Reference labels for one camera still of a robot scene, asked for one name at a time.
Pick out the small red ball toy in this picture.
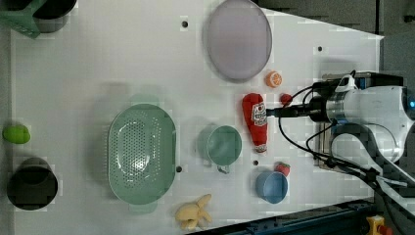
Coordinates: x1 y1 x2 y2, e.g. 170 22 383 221
280 93 293 106

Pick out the red ketchup bottle toy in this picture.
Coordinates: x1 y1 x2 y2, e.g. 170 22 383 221
242 93 267 153

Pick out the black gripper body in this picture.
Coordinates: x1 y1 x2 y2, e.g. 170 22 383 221
266 97 327 122

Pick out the yellow banana toy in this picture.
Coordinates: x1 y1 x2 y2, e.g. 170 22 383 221
175 194 212 231

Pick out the lilac round plate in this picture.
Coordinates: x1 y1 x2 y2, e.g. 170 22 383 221
207 0 272 79

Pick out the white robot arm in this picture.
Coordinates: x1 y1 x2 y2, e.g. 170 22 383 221
266 86 414 219

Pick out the black cup with green box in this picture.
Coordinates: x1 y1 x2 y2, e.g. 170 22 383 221
0 0 77 38

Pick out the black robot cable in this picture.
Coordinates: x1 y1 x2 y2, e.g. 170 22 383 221
278 85 415 223

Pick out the yellow red emergency button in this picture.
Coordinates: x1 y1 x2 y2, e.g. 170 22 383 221
366 215 393 235

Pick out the blue cup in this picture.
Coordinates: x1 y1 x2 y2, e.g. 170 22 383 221
255 171 289 204

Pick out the green lime toy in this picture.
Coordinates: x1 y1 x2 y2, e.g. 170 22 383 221
2 125 30 144

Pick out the green oval strainer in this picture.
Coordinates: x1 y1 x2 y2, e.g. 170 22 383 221
108 94 176 214

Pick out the orange slice toy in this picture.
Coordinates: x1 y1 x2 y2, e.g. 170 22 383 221
265 70 282 88

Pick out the silver toaster oven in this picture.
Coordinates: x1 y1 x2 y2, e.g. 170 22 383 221
326 74 411 168

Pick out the strawberry toy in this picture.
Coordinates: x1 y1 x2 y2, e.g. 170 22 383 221
274 163 291 176

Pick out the green mug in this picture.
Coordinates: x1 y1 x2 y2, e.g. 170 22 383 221
197 124 242 174

